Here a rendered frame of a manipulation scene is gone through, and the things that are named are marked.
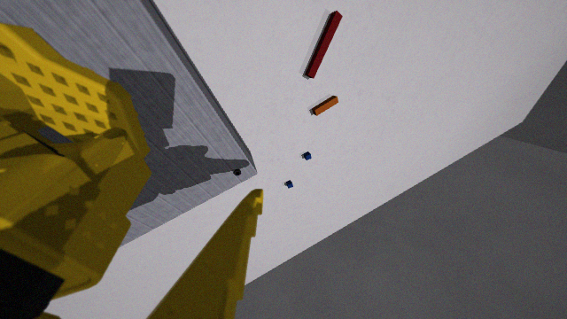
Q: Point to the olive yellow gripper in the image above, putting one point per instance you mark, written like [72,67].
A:
[213,283]

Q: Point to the orange-brown rod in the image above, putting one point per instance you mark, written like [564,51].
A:
[323,106]

